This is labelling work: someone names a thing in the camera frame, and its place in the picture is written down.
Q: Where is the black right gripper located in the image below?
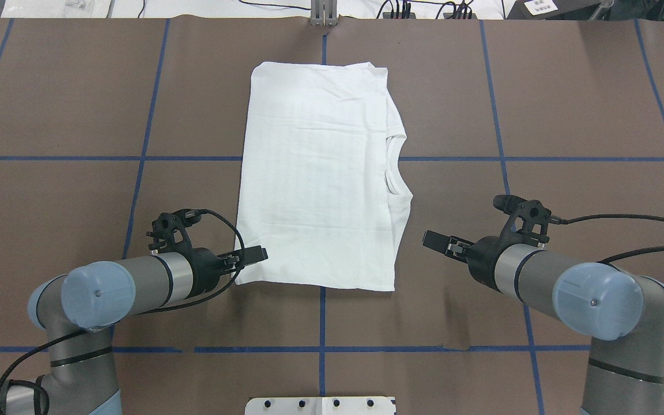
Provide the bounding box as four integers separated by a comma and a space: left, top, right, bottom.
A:
422, 229, 508, 289

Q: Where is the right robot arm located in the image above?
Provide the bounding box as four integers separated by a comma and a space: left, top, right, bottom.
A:
422, 231, 664, 414

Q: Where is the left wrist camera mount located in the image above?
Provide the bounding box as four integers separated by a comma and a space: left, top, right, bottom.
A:
146, 209, 201, 256

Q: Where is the aluminium frame post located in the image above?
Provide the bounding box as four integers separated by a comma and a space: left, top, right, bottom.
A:
310, 0, 339, 27

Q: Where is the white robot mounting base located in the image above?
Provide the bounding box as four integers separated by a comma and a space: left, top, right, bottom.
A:
244, 396, 397, 414

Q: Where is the power strip with plugs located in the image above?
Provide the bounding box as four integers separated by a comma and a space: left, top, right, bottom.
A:
376, 1, 477, 20

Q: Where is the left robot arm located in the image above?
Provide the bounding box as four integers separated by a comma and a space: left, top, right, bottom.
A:
0, 246, 268, 414

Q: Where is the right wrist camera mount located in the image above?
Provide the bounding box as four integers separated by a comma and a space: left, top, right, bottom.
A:
493, 194, 560, 247

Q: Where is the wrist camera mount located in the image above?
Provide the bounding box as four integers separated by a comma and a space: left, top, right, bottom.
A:
146, 209, 201, 256
493, 194, 560, 247

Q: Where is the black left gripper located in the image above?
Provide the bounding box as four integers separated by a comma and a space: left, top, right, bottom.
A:
187, 246, 269, 299

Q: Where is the white long-sleeve printed shirt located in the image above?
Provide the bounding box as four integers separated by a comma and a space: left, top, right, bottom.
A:
236, 62, 413, 292

